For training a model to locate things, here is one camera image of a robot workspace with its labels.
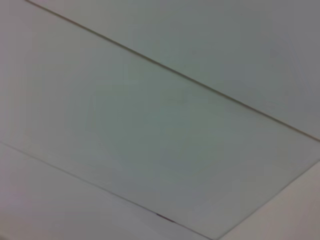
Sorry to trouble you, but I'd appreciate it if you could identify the white table with rounded corner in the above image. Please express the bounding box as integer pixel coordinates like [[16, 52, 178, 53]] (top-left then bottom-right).
[[219, 157, 320, 240]]

